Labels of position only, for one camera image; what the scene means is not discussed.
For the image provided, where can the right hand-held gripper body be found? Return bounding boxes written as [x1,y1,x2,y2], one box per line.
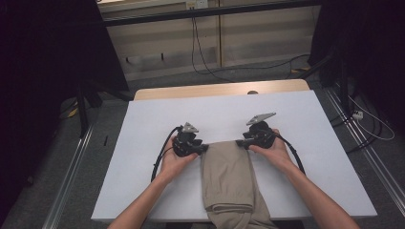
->
[243,112,278,151]

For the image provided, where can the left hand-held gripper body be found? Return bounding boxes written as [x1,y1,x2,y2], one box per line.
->
[172,121,204,158]

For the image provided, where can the beige pants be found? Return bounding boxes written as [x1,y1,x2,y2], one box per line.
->
[200,140,279,229]

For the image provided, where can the person's left hand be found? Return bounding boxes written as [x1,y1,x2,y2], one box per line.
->
[160,135,199,183]

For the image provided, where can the person's right hand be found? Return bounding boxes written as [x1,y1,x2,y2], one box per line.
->
[248,128,296,175]

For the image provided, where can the white table mat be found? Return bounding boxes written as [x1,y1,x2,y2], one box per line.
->
[91,90,378,222]

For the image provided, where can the black metal stand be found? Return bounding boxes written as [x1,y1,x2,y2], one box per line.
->
[298,51,352,116]
[75,79,136,138]

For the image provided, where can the black horizontal beam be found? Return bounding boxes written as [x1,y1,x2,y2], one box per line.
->
[101,0,323,29]

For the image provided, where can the black curtain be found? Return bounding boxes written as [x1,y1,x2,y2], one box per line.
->
[308,0,405,130]
[0,0,130,223]

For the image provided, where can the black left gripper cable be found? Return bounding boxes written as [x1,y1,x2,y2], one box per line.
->
[150,125,183,183]

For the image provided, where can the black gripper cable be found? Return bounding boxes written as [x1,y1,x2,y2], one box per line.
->
[150,125,183,183]
[274,133,307,177]

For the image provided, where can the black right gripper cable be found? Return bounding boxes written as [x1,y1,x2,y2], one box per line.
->
[274,133,307,177]

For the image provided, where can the black hanging floor cable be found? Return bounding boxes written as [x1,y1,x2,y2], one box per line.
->
[190,16,311,83]

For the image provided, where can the black floor cable bundle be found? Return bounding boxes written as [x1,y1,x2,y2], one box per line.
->
[329,94,384,155]

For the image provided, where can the metal floor rail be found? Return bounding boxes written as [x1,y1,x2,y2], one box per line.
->
[41,124,96,229]
[324,86,405,209]

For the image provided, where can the white floor cable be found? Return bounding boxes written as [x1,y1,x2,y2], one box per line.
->
[348,94,396,142]

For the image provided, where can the white wall socket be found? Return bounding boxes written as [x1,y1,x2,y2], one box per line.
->
[185,0,210,10]

